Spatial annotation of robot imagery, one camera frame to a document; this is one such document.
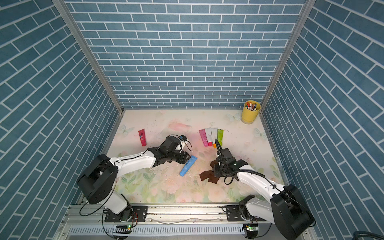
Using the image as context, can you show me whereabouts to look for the white pink-cap toothpaste tube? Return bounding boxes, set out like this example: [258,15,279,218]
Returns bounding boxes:
[205,128,213,147]

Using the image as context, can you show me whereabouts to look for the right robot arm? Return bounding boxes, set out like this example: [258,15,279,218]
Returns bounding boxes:
[213,145,316,240]

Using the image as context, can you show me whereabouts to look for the aluminium front rail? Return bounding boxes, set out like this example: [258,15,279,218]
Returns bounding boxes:
[65,201,283,225]

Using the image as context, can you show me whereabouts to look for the blue toothpaste tube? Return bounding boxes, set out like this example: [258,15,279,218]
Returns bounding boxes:
[180,156,198,177]

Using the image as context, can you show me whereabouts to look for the magenta toothpaste tube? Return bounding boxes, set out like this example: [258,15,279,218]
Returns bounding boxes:
[199,129,209,147]

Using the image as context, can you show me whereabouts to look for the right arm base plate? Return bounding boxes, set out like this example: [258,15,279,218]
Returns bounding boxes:
[222,205,267,222]

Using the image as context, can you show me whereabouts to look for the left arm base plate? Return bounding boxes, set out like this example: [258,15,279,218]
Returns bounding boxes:
[104,205,148,223]

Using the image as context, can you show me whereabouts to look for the brown cloth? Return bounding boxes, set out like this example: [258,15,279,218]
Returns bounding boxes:
[200,160,220,184]

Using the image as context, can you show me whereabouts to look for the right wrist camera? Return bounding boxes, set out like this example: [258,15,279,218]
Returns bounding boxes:
[215,139,223,159]

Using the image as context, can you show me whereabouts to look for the white orange-cap toothpaste tube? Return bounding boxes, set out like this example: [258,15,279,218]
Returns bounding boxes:
[211,128,218,148]

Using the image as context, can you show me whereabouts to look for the green toothpaste tube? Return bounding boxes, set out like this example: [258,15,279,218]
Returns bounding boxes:
[217,129,224,146]

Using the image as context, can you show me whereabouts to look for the pens in cup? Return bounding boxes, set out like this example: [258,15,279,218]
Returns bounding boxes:
[245,102,257,111]

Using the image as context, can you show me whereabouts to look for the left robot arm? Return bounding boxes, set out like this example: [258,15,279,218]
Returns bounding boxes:
[77,135,191,215]

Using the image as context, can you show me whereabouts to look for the yellow cup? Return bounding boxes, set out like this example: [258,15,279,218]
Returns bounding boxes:
[241,100,261,125]

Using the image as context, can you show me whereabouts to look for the red toothpaste tube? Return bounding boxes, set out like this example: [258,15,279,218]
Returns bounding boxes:
[138,129,147,147]

